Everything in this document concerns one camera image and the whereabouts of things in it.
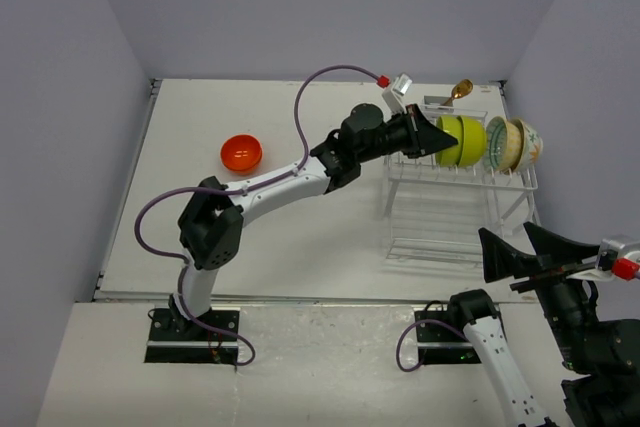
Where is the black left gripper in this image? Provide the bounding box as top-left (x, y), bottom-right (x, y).
top-left (357, 103), bottom-right (455, 163)

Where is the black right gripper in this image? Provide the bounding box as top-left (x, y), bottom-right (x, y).
top-left (479, 217), bottom-right (602, 366)

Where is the green bowl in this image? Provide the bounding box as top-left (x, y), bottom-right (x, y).
top-left (433, 115), bottom-right (465, 167)
top-left (458, 116), bottom-right (487, 167)

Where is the teal patterned white bowl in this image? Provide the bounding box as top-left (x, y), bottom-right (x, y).
top-left (482, 116), bottom-right (523, 172)

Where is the yellow floral white bowl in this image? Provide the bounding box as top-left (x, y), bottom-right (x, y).
top-left (511, 118), bottom-right (544, 172)

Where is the orange bowl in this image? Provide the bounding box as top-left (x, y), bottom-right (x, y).
top-left (220, 134), bottom-right (263, 171)
top-left (220, 145), bottom-right (263, 173)

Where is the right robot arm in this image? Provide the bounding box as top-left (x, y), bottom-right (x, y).
top-left (446, 222), bottom-right (639, 426)

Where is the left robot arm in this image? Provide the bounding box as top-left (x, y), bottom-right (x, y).
top-left (169, 103), bottom-right (458, 340)

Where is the gold spoon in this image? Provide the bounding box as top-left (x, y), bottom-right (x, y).
top-left (441, 79), bottom-right (474, 107)

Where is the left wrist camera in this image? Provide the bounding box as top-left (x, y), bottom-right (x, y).
top-left (378, 73), bottom-right (413, 115)

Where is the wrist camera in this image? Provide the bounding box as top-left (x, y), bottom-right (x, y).
top-left (569, 235), bottom-right (639, 282)
top-left (378, 73), bottom-right (413, 115)

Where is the white wire dish rack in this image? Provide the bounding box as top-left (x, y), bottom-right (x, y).
top-left (379, 95), bottom-right (541, 265)

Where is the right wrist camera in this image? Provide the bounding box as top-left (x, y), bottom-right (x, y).
top-left (569, 235), bottom-right (639, 282)

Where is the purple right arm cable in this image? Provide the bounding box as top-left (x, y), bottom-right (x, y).
top-left (395, 319), bottom-right (469, 373)

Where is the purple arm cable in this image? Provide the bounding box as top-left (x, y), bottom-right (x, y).
top-left (133, 64), bottom-right (389, 366)
top-left (395, 319), bottom-right (469, 373)

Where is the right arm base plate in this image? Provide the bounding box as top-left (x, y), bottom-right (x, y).
top-left (414, 301), bottom-right (481, 365)

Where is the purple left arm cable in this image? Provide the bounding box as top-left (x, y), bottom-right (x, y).
top-left (133, 64), bottom-right (389, 366)

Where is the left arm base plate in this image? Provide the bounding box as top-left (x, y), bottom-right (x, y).
top-left (144, 308), bottom-right (239, 365)

